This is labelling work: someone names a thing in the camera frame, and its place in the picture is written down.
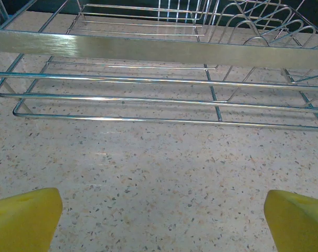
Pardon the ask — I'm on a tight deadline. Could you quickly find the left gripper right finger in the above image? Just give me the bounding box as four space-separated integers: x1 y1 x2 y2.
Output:
263 189 318 252

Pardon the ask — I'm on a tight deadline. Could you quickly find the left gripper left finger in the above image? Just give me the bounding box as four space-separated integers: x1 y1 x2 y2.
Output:
0 187 63 252

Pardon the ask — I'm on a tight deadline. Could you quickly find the metal wire dish rack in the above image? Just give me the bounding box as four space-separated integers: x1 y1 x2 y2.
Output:
0 0 318 131

